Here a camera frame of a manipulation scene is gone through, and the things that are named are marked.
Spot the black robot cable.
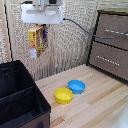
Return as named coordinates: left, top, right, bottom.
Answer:
left=62, top=17, right=128, bottom=40

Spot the yellow granola bar box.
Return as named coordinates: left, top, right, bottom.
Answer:
left=27, top=25, right=49, bottom=60

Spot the black fabric storage bin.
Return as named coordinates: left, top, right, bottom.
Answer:
left=0, top=59, right=52, bottom=128

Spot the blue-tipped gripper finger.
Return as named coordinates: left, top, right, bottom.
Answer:
left=42, top=24, right=48, bottom=40

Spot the blue plastic bowl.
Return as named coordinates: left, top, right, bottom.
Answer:
left=67, top=79, right=86, bottom=95

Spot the brown drawer cabinet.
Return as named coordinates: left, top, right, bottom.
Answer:
left=86, top=9, right=128, bottom=84

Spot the yellow plastic bowl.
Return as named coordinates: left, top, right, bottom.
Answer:
left=54, top=87, right=75, bottom=105

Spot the beige woven folding screen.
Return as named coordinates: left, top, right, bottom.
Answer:
left=0, top=0, right=128, bottom=83

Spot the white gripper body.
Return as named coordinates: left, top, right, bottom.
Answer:
left=20, top=2, right=64, bottom=26

